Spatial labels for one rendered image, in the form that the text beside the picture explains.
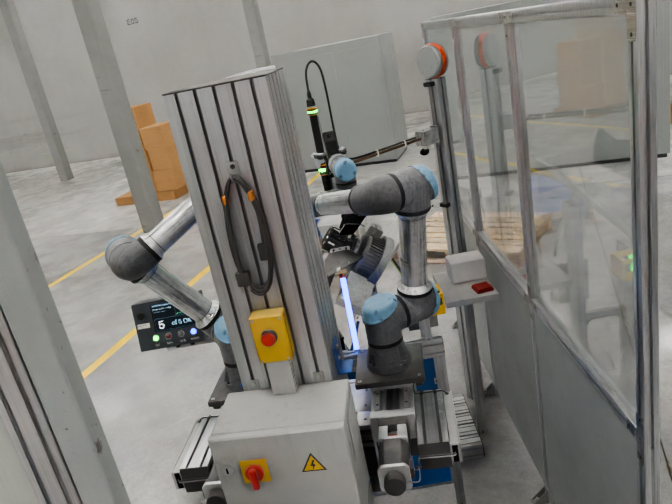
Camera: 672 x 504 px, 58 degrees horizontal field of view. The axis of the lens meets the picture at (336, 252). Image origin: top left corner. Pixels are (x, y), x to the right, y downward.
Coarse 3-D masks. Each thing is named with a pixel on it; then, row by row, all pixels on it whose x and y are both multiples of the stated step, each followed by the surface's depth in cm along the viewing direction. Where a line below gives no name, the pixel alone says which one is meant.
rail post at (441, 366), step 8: (440, 360) 250; (440, 368) 250; (440, 376) 251; (440, 384) 252; (448, 384) 252; (456, 464) 268; (456, 472) 269; (456, 480) 269; (456, 488) 271; (456, 496) 272; (464, 496) 272
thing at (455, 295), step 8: (440, 272) 308; (440, 280) 299; (448, 280) 297; (480, 280) 290; (488, 280) 288; (448, 288) 288; (456, 288) 287; (464, 288) 285; (448, 296) 280; (456, 296) 279; (464, 296) 277; (472, 296) 276; (480, 296) 274; (488, 296) 274; (496, 296) 274; (448, 304) 275; (456, 304) 275; (464, 304) 275
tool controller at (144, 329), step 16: (144, 304) 235; (160, 304) 234; (144, 320) 235; (176, 320) 235; (192, 320) 235; (144, 336) 236; (160, 336) 236; (176, 336) 236; (192, 336) 235; (208, 336) 242
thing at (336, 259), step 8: (328, 256) 266; (336, 256) 262; (344, 256) 260; (352, 256) 256; (360, 256) 251; (328, 264) 258; (336, 264) 254; (344, 264) 250; (328, 272) 251; (336, 272) 247
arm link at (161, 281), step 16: (112, 240) 194; (128, 240) 189; (160, 272) 196; (160, 288) 197; (176, 288) 200; (192, 288) 205; (176, 304) 202; (192, 304) 203; (208, 304) 207; (208, 320) 206
